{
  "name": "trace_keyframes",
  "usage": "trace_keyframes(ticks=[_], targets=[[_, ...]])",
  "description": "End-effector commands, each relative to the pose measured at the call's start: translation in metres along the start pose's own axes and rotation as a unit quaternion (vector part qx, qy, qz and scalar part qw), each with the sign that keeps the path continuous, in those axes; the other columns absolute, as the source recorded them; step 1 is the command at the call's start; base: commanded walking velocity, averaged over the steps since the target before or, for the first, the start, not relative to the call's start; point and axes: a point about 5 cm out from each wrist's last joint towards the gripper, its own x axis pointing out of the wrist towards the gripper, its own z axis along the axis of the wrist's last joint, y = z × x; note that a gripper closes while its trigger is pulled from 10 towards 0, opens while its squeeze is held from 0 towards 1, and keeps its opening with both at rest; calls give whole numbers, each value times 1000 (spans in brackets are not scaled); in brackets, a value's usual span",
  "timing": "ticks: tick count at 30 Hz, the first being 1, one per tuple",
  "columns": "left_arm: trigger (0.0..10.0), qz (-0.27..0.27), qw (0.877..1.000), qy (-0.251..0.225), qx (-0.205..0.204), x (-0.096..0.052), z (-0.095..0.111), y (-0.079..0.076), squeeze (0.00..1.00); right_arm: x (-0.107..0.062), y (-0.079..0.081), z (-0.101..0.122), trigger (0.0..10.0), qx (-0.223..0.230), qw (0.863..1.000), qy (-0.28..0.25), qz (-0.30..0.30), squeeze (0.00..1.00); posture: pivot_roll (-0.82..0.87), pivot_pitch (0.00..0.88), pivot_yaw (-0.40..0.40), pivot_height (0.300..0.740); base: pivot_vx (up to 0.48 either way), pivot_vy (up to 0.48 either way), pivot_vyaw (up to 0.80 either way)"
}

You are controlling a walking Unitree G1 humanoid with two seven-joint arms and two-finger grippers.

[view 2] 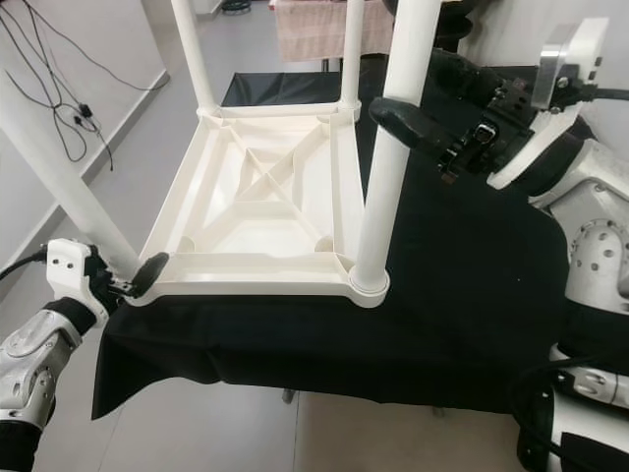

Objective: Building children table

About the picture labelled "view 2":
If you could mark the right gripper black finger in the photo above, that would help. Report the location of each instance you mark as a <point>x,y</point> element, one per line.
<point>467,77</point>
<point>411,123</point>

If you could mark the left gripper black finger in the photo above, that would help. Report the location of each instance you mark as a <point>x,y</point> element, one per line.
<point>150,273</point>
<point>96,261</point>

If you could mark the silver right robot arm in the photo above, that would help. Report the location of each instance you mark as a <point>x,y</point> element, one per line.
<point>595,246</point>

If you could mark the black round stool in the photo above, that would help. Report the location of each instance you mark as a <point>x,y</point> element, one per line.
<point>452,39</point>

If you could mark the beige table cover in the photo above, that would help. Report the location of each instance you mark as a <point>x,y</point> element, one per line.
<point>314,29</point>

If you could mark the black tablecloth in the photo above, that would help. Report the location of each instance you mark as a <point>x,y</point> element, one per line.
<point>452,324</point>

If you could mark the black round floor stand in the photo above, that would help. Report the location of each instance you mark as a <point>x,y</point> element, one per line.
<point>236,7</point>

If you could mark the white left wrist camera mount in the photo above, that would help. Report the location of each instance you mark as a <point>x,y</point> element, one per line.
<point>71,273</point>

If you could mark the grey metal folding table frame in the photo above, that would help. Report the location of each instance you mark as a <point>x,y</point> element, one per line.
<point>287,396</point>

